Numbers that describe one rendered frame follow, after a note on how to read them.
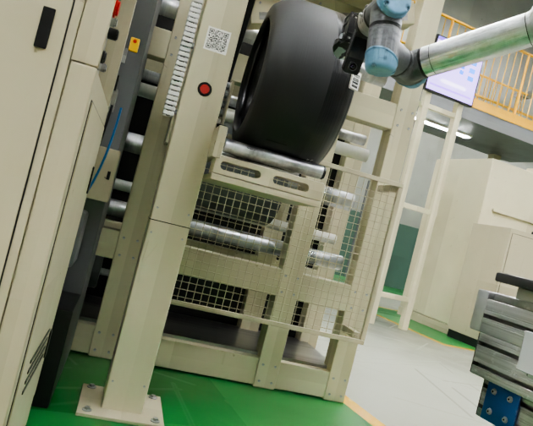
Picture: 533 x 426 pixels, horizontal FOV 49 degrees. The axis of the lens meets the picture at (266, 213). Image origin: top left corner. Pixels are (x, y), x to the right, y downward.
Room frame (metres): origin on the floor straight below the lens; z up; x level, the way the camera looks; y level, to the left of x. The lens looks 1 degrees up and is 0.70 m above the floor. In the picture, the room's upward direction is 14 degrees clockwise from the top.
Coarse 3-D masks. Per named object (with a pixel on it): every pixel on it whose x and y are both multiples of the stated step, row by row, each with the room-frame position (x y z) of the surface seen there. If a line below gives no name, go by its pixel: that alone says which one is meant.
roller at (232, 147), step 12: (228, 144) 1.80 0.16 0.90; (240, 144) 1.81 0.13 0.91; (240, 156) 1.83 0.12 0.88; (252, 156) 1.82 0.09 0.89; (264, 156) 1.82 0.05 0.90; (276, 156) 1.83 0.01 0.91; (288, 156) 1.85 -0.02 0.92; (288, 168) 1.85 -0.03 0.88; (300, 168) 1.85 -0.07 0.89; (312, 168) 1.86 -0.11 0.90; (324, 168) 1.87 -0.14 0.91
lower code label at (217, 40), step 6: (210, 30) 1.84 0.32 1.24; (216, 30) 1.85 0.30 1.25; (222, 30) 1.85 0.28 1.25; (210, 36) 1.84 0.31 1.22; (216, 36) 1.85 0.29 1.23; (222, 36) 1.85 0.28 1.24; (228, 36) 1.86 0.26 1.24; (210, 42) 1.84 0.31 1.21; (216, 42) 1.85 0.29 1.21; (222, 42) 1.85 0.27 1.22; (228, 42) 1.86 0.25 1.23; (204, 48) 1.84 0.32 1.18; (210, 48) 1.84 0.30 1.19; (216, 48) 1.85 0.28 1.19; (222, 48) 1.85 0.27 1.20
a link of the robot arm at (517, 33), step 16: (528, 16) 1.25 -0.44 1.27; (480, 32) 1.31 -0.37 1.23; (496, 32) 1.29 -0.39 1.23; (512, 32) 1.27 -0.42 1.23; (528, 32) 1.25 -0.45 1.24; (432, 48) 1.38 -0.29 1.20; (448, 48) 1.35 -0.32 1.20; (464, 48) 1.33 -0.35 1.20; (480, 48) 1.31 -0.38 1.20; (496, 48) 1.30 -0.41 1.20; (512, 48) 1.29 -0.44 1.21; (416, 64) 1.40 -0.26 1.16; (432, 64) 1.38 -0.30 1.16; (448, 64) 1.37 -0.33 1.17; (464, 64) 1.36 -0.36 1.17; (400, 80) 1.44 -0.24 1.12; (416, 80) 1.44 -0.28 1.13
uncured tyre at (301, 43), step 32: (288, 0) 1.84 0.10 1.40; (288, 32) 1.73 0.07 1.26; (320, 32) 1.75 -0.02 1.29; (256, 64) 2.19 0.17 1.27; (288, 64) 1.71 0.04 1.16; (320, 64) 1.73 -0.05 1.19; (256, 96) 1.77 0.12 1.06; (288, 96) 1.73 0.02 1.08; (320, 96) 1.74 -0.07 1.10; (352, 96) 1.79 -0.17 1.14; (256, 128) 1.80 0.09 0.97; (288, 128) 1.78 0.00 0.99; (320, 128) 1.78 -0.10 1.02; (320, 160) 1.92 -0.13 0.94
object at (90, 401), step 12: (84, 384) 2.00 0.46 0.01; (84, 396) 1.89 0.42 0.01; (96, 396) 1.92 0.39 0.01; (156, 396) 2.05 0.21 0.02; (84, 408) 1.78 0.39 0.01; (96, 408) 1.82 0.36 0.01; (144, 408) 1.92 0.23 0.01; (156, 408) 1.95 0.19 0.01; (108, 420) 1.77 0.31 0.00; (120, 420) 1.78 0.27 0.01; (132, 420) 1.80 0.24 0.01; (144, 420) 1.82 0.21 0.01; (156, 420) 1.83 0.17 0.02
